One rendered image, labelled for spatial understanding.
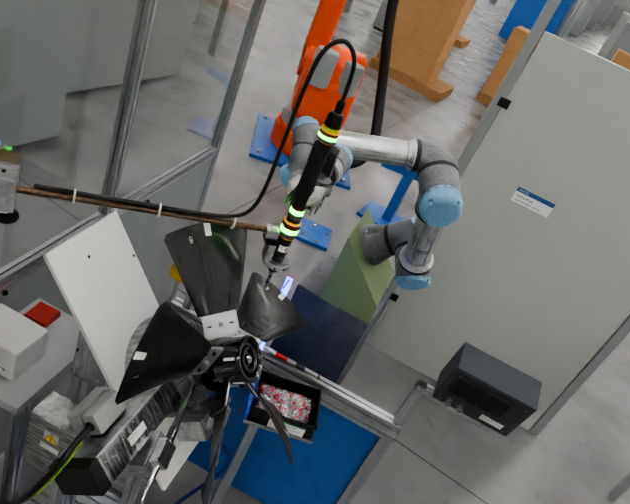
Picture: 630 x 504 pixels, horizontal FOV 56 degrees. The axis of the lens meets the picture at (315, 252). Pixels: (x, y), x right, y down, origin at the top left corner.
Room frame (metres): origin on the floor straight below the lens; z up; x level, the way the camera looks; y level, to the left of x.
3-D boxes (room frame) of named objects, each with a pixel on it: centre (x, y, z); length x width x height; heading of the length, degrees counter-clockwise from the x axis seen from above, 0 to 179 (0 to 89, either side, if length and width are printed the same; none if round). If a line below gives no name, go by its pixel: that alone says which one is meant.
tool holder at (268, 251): (1.18, 0.09, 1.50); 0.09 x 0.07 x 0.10; 118
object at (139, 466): (0.85, 0.18, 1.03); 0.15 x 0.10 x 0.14; 83
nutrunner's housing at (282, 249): (1.19, 0.08, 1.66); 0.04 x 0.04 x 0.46
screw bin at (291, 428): (1.36, -0.11, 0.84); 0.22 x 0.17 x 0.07; 97
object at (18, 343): (1.07, 0.68, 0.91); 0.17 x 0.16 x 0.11; 83
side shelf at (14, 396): (1.14, 0.64, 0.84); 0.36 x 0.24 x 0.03; 173
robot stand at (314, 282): (1.90, -0.17, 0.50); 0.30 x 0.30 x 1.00; 77
